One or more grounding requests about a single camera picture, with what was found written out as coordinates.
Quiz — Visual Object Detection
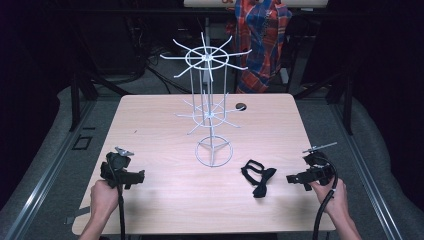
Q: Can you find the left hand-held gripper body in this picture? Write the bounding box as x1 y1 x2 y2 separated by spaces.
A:
100 146 138 190

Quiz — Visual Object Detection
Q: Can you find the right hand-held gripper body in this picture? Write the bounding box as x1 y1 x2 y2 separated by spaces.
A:
298 141 338 192

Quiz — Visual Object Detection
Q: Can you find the person's right hand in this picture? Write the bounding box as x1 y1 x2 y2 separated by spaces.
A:
307 177 349 216

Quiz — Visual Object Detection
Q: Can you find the person's left hand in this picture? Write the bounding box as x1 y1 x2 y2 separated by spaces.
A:
89 179 120 218

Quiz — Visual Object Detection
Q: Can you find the black bow tie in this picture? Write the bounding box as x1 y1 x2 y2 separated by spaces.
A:
240 159 278 199

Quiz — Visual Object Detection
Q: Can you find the red blue plaid shirt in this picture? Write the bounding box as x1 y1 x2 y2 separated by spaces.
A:
226 0 294 95

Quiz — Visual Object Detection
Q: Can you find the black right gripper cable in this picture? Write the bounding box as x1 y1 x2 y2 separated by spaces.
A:
311 155 340 240

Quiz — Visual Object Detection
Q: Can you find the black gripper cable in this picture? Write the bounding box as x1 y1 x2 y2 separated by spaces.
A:
311 155 340 240
107 161 127 240

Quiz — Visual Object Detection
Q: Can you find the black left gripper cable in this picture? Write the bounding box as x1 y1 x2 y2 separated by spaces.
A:
107 161 127 240

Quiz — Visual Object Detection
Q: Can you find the grey metal floor rail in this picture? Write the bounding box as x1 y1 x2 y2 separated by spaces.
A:
331 103 403 240
2 99 98 240

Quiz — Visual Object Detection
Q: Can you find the black metal stand frame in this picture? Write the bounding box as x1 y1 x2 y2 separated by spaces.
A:
293 73 355 136
68 71 131 132

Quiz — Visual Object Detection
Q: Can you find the white wire display rack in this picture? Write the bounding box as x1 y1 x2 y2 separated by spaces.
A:
159 31 253 168

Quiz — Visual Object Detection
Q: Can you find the black floor cable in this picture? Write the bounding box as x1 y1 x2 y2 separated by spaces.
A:
145 65 192 95

